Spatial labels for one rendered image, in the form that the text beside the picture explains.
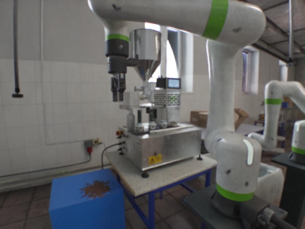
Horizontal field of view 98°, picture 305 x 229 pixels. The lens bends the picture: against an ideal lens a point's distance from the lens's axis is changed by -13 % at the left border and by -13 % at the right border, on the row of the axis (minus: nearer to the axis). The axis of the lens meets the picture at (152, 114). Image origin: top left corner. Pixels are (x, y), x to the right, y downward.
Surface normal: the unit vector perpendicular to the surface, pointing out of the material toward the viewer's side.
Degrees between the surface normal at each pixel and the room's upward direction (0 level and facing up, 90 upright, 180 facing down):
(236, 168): 90
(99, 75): 90
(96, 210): 90
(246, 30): 124
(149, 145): 90
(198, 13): 113
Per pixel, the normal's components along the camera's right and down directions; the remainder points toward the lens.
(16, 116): 0.51, 0.10
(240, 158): -0.51, 0.08
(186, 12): -0.22, 0.50
